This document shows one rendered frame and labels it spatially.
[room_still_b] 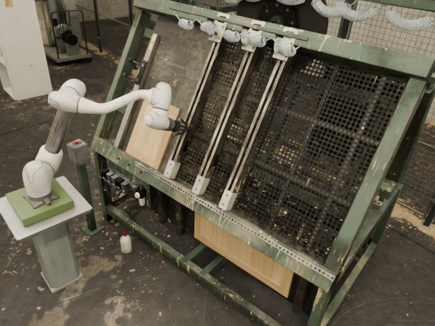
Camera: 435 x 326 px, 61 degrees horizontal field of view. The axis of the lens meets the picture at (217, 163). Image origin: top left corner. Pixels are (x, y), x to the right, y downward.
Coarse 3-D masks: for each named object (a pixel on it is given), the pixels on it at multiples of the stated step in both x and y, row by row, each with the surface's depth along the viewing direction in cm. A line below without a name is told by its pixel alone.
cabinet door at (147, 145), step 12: (144, 108) 287; (144, 132) 286; (156, 132) 280; (168, 132) 273; (132, 144) 291; (144, 144) 285; (156, 144) 278; (144, 156) 283; (156, 156) 277; (156, 168) 276
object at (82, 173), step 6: (78, 168) 304; (84, 168) 306; (78, 174) 308; (84, 174) 308; (84, 180) 311; (84, 186) 313; (84, 192) 316; (90, 192) 321; (84, 198) 320; (90, 198) 323; (90, 204) 326; (90, 216) 332; (90, 222) 335; (90, 228) 340
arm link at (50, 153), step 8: (72, 80) 230; (80, 88) 228; (64, 112) 235; (56, 120) 239; (64, 120) 239; (56, 128) 241; (64, 128) 243; (56, 136) 245; (64, 136) 249; (48, 144) 249; (56, 144) 249; (40, 152) 252; (48, 152) 251; (56, 152) 253; (40, 160) 251; (48, 160) 252; (56, 160) 255; (56, 168) 259
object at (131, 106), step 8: (152, 48) 285; (152, 56) 289; (144, 72) 289; (144, 80) 292; (136, 88) 291; (128, 104) 294; (136, 104) 295; (128, 112) 294; (128, 120) 295; (120, 128) 297; (120, 136) 296; (120, 144) 298
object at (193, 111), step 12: (216, 24) 247; (216, 36) 246; (216, 48) 250; (216, 60) 253; (204, 72) 254; (204, 84) 253; (204, 96) 257; (192, 108) 259; (192, 120) 258; (192, 132) 263; (180, 144) 259; (180, 156) 262; (168, 168) 263
